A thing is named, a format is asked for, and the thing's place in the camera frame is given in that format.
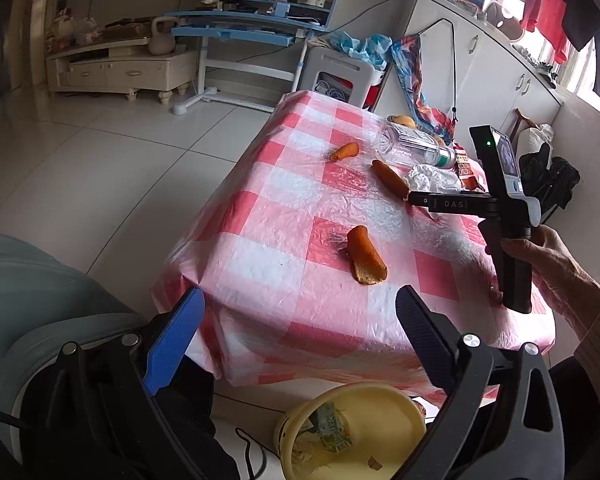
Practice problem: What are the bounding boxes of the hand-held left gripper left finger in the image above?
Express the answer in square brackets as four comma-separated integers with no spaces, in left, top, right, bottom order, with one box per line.
[17,287,216,480]

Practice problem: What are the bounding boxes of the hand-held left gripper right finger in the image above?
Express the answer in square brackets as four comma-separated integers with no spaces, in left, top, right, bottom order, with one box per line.
[395,285,566,480]

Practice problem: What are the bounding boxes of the white plastic bag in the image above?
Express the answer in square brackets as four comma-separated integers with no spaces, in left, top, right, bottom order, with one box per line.
[406,164,463,193]

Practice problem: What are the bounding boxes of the orange snack bag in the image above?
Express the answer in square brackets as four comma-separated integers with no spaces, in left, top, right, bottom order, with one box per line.
[452,145,481,191]

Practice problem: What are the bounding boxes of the yellow plastic bin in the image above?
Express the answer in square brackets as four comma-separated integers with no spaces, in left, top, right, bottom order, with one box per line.
[274,382,427,480]

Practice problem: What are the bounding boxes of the person's right hand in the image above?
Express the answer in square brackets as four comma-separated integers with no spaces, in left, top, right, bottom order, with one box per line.
[490,225,600,346]

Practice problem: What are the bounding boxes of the clear plastic bottle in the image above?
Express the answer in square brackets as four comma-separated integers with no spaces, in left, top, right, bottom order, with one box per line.
[372,122,457,170]

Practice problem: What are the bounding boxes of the brown wooden chair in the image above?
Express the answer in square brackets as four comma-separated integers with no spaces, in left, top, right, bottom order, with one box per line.
[510,107,536,151]

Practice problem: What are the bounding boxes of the person's left leg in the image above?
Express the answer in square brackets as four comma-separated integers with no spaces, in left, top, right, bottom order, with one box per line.
[172,367,241,480]

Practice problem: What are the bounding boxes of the person's leg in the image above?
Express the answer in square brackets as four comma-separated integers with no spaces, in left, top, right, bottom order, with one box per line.
[172,367,241,480]
[550,355,600,466]

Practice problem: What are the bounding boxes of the colourful printed cloth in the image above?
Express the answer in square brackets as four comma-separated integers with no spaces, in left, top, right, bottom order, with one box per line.
[390,34,456,143]

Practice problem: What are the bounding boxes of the window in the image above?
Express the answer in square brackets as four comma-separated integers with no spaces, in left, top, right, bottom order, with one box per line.
[432,0,600,128]

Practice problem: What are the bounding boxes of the pink checked tablecloth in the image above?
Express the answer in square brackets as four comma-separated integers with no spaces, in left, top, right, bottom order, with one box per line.
[150,90,558,406]

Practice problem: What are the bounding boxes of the grey padded chair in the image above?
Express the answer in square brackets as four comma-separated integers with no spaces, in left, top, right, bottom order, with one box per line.
[0,230,151,441]

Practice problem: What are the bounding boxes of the crumpled white tissue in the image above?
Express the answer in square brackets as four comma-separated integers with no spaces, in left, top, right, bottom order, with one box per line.
[292,430,326,461]

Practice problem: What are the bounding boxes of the blue plastic bag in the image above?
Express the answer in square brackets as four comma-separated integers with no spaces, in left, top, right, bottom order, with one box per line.
[327,30,393,68]

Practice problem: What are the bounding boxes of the white plastic stool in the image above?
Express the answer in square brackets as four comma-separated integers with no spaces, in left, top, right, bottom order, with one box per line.
[300,46,388,108]

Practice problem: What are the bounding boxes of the person's right leg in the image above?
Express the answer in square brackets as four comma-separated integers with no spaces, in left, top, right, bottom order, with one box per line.
[550,355,600,466]

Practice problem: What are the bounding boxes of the red hanging garment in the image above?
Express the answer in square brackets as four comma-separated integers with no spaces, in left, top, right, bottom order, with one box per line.
[520,0,571,61]

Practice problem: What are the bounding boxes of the black hanging garment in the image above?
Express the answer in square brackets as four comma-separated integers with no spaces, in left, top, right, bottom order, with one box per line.
[530,0,600,98]

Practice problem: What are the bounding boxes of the blue study desk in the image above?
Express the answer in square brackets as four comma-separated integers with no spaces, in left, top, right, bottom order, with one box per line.
[164,0,341,116]

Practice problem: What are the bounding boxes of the white television cabinet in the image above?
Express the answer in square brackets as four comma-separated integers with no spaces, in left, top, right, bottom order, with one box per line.
[45,37,198,106]

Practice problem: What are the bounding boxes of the white kettlebell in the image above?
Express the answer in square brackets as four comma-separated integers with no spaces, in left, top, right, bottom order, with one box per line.
[147,16,181,56]

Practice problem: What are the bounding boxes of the black cord with clip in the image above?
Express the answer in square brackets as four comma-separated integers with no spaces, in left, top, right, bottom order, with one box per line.
[417,17,458,126]

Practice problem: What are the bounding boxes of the thin black cable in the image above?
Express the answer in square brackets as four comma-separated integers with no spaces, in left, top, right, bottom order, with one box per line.
[235,427,268,480]

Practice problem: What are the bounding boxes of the white wall cabinets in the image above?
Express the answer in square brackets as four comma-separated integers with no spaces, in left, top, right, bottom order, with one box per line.
[370,0,566,161]

